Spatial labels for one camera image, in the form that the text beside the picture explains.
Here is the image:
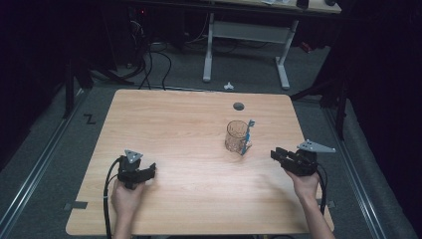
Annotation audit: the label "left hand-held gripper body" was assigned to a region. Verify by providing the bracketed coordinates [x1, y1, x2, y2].
[115, 148, 147, 190]

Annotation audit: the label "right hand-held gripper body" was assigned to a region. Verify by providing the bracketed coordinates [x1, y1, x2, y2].
[286, 138, 337, 177]

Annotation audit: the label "blue toothbrush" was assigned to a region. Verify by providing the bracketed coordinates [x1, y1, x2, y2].
[240, 119, 257, 156]

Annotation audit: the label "clear glass mug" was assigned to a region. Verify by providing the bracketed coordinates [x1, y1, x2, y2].
[224, 119, 253, 156]

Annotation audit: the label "person's right hand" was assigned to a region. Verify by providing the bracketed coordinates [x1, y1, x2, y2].
[284, 168, 321, 203]

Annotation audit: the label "person's left hand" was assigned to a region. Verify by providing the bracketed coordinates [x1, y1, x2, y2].
[110, 179, 147, 218]

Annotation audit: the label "grey tape strip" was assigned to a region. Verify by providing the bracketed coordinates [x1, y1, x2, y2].
[316, 198, 336, 209]
[63, 200, 90, 212]

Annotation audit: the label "black metal stand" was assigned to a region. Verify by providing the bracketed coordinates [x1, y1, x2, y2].
[290, 74, 350, 141]
[62, 58, 96, 120]

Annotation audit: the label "white-framed wooden desk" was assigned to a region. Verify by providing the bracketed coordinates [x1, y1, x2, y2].
[201, 0, 343, 91]

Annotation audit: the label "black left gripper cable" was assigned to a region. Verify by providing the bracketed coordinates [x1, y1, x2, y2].
[102, 156, 122, 239]

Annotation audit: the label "metal floor rail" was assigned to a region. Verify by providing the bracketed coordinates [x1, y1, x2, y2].
[321, 107, 388, 239]
[0, 87, 90, 235]

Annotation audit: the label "black floor cables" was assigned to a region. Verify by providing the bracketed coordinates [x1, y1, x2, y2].
[124, 39, 173, 92]

